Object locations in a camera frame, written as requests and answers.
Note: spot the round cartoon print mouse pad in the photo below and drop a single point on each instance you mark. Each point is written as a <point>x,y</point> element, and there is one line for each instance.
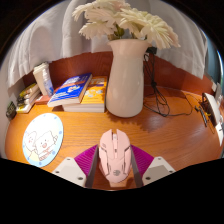
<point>42,140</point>

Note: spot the thin dark book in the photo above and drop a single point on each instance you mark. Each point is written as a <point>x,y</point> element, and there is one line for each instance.
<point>28,95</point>

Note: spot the pink computer mouse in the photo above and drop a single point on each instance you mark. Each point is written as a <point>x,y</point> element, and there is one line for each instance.
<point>115,156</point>

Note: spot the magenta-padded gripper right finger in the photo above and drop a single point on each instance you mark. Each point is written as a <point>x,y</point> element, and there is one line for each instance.
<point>145,161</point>

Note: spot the white curtain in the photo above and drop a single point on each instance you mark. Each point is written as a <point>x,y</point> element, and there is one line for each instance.
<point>50,33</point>

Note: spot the white and yellow book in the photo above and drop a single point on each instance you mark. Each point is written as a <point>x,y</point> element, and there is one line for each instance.
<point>25,107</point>

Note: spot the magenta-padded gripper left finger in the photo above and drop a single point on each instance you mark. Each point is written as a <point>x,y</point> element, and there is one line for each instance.
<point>85,161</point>

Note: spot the dark green mug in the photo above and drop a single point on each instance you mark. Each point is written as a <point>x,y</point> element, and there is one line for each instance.
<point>10,110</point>

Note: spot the white tilted laptop stand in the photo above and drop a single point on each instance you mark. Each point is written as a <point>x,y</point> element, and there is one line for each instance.
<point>214,110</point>

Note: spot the reddish brown book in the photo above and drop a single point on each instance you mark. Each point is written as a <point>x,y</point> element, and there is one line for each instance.
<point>41,99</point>

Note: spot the thick dark book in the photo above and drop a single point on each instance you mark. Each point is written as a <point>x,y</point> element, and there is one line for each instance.
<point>27,100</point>

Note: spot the window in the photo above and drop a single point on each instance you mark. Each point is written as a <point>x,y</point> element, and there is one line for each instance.
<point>215,66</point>

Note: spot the yellow and black book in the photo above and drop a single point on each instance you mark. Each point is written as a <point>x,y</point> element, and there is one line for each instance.
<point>28,89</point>

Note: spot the white ceramic pitcher vase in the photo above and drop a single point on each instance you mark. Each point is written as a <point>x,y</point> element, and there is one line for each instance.
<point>126,80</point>

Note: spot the cream lidded tumbler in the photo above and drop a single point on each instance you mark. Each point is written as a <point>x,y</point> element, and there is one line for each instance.
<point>39,75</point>

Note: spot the orange cover book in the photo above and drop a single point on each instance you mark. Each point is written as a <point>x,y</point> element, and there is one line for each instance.
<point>95,96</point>

